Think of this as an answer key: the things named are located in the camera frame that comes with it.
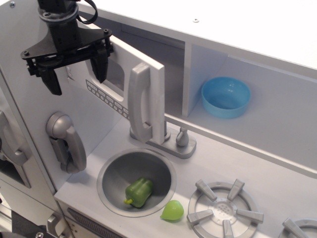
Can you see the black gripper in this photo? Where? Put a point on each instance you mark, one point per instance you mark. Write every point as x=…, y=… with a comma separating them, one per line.
x=66, y=44

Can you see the white toy microwave door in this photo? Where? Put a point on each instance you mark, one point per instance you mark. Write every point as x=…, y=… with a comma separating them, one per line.
x=134, y=88

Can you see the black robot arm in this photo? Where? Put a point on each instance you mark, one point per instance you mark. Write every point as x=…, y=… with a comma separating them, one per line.
x=55, y=12

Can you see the grey toy faucet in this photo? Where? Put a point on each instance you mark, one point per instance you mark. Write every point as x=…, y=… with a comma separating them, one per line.
x=176, y=142

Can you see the grey round sink basin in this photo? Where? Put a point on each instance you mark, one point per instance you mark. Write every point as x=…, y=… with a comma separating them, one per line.
x=126, y=167

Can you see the green toy bell pepper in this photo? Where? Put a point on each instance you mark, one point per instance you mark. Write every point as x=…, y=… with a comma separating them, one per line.
x=138, y=192

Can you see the blue plastic bowl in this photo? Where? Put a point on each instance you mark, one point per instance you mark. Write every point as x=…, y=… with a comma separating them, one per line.
x=225, y=97

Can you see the light green toy pear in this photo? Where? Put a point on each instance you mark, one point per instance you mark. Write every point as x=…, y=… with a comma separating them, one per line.
x=172, y=211

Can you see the white toy kitchen shelf unit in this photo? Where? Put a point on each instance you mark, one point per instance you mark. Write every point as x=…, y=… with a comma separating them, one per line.
x=274, y=53

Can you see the grey toy stove burner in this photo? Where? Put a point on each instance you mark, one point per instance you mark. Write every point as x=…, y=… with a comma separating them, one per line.
x=223, y=210

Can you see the grey fridge door handle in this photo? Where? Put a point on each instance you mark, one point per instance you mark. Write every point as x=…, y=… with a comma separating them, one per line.
x=12, y=141

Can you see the grey oven door handle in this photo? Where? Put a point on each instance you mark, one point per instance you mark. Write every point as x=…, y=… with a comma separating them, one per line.
x=55, y=226

